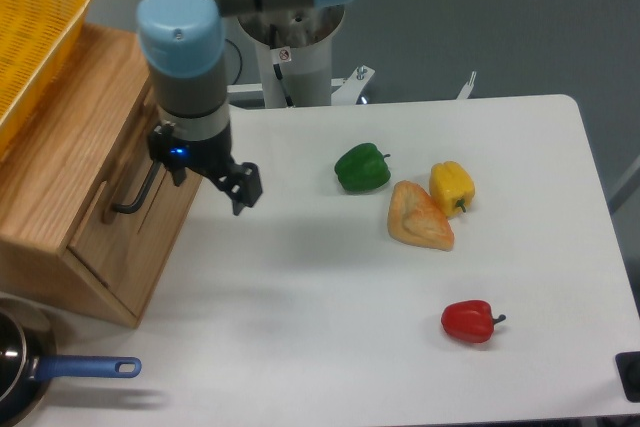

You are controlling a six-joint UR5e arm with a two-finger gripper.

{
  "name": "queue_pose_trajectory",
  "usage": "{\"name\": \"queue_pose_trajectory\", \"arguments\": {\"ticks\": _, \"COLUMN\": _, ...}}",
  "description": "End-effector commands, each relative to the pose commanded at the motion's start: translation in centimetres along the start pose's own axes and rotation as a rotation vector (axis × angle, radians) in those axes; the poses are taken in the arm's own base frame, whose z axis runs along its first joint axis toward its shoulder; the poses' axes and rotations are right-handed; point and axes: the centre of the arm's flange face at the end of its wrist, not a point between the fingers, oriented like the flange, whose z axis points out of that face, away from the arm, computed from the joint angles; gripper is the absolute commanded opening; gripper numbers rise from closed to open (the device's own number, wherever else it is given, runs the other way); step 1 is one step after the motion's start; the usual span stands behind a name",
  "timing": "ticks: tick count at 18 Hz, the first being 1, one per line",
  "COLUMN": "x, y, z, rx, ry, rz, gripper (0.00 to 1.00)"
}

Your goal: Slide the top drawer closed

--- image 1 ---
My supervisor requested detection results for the wooden top drawer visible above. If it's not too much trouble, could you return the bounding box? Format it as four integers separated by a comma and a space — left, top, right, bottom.
69, 92, 201, 291

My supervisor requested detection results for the wooden drawer cabinet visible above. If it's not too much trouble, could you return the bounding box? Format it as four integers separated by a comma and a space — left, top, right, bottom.
0, 22, 204, 329

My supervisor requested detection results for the yellow bell pepper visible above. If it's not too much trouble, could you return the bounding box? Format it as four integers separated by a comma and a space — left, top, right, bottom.
429, 161, 475, 218

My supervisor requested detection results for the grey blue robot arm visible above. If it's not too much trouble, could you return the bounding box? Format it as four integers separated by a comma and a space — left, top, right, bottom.
136, 0, 353, 212

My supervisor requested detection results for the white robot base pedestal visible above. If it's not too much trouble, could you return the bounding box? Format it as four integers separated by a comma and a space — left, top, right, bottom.
238, 5, 375, 109

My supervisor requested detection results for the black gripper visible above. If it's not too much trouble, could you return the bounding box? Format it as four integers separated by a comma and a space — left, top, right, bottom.
147, 123, 263, 216

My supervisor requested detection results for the black corner table clamp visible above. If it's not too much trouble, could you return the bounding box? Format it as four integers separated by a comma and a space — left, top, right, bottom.
615, 351, 640, 403

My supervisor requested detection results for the toy bread slice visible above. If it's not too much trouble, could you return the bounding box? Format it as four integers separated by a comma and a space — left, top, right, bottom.
387, 181, 455, 251

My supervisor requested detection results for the blue handled frying pan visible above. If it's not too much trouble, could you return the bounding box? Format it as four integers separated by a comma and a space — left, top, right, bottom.
1, 298, 142, 426

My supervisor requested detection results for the black drawer handle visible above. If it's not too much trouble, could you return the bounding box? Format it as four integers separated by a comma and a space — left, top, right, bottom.
110, 161, 161, 215

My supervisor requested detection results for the yellow plastic basket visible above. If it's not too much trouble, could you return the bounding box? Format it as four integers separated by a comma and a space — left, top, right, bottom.
1, 0, 93, 153

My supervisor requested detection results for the red bell pepper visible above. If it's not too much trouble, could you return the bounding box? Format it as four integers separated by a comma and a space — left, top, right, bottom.
441, 299, 506, 344

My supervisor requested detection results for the black cable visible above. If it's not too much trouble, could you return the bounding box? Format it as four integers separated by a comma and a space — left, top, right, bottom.
225, 38, 244, 86

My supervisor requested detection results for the green bell pepper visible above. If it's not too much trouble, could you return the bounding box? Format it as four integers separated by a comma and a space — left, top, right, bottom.
334, 142, 391, 193

